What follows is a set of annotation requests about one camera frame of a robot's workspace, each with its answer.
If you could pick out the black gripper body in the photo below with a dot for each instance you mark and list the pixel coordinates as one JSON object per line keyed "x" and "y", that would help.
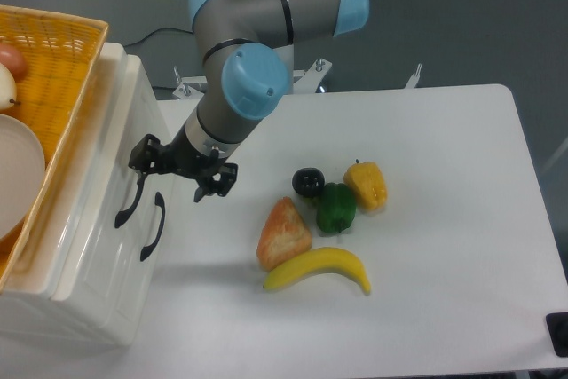
{"x": 185, "y": 160}

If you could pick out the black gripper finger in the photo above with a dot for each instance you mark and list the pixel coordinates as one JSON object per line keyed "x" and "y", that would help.
{"x": 147, "y": 157}
{"x": 220, "y": 183}

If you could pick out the black top drawer handle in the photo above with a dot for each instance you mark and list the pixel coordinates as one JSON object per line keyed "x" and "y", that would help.
{"x": 123, "y": 216}

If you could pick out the black drawer handle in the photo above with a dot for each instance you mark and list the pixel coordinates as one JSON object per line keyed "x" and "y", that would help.
{"x": 123, "y": 216}
{"x": 156, "y": 226}

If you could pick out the green toy bell pepper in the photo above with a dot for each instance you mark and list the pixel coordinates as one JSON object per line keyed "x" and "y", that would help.
{"x": 337, "y": 208}

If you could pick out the yellow toy banana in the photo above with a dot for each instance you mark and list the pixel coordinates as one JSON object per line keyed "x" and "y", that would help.
{"x": 316, "y": 261}

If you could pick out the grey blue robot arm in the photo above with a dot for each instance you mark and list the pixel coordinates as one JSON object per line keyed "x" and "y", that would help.
{"x": 238, "y": 41}

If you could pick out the white plastic drawer cabinet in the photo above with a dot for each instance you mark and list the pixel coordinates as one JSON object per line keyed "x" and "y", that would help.
{"x": 26, "y": 300}

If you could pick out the orange toy bread wedge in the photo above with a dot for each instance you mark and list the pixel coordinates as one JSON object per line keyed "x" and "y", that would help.
{"x": 285, "y": 235}

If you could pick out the black toy fruit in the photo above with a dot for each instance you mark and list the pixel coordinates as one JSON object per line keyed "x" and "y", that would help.
{"x": 308, "y": 182}

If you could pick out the white plate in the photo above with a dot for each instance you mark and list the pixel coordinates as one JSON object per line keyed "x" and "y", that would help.
{"x": 22, "y": 172}

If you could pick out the yellow woven basket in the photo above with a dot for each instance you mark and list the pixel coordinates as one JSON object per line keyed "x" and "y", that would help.
{"x": 61, "y": 51}

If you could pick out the yellow toy bell pepper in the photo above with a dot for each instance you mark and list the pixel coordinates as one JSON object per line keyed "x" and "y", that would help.
{"x": 366, "y": 181}

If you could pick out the white toy onion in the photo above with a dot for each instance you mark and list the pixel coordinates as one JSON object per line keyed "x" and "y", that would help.
{"x": 8, "y": 89}

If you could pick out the red toy fruit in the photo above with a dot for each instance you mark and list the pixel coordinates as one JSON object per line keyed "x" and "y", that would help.
{"x": 13, "y": 60}

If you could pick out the black object at table edge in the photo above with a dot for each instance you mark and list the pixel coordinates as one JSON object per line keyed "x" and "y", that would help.
{"x": 557, "y": 323}

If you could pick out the black lower drawer handle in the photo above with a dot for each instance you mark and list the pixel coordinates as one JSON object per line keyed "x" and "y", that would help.
{"x": 156, "y": 226}

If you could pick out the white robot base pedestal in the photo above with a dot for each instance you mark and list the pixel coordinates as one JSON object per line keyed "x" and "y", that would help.
{"x": 287, "y": 54}

